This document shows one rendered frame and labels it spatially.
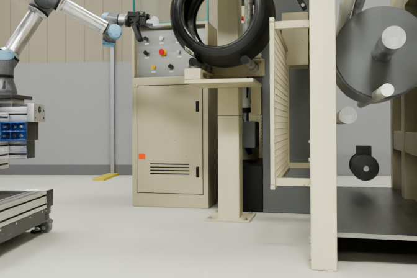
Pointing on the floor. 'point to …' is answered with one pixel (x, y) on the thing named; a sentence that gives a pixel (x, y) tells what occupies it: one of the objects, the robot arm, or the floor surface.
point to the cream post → (229, 112)
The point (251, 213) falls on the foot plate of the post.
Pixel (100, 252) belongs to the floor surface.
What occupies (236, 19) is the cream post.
